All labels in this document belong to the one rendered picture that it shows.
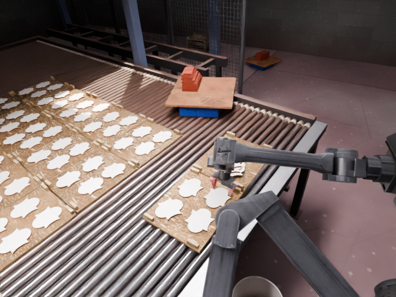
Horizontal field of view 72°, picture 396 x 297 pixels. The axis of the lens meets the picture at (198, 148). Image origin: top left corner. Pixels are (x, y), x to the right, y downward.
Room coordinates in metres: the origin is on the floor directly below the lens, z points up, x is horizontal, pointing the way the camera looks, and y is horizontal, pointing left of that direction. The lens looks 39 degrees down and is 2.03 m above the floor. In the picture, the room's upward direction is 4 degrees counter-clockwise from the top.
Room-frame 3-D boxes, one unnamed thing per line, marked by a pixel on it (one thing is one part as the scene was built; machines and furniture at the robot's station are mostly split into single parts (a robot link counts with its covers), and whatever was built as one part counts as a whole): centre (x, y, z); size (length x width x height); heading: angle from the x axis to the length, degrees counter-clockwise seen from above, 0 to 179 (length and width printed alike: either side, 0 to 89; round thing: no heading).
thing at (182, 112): (1.93, -0.05, 0.97); 0.31 x 0.31 x 0.10; 78
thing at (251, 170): (1.25, -0.22, 0.93); 0.41 x 0.35 x 0.02; 143
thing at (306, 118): (2.93, 0.68, 0.90); 4.04 x 0.06 x 0.10; 50
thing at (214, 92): (2.00, -0.07, 1.03); 0.50 x 0.50 x 0.02; 78
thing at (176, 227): (0.92, 0.04, 0.93); 0.41 x 0.35 x 0.02; 143
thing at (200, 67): (3.53, 0.89, 0.51); 2.98 x 0.39 x 1.02; 50
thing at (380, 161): (0.58, -0.54, 1.45); 0.09 x 0.08 x 0.12; 166
